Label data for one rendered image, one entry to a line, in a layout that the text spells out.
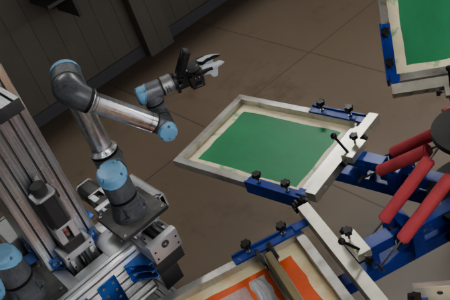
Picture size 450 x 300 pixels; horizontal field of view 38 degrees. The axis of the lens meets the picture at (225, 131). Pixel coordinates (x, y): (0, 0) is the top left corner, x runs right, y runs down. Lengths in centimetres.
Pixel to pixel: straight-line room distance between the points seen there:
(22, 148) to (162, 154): 274
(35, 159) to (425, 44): 184
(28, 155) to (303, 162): 126
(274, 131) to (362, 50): 244
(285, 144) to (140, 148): 231
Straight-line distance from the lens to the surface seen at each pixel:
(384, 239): 251
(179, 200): 462
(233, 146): 328
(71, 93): 233
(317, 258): 256
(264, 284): 257
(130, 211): 258
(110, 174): 251
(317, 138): 316
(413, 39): 322
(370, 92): 506
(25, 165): 251
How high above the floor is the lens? 288
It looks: 34 degrees down
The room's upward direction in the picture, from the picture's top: 20 degrees counter-clockwise
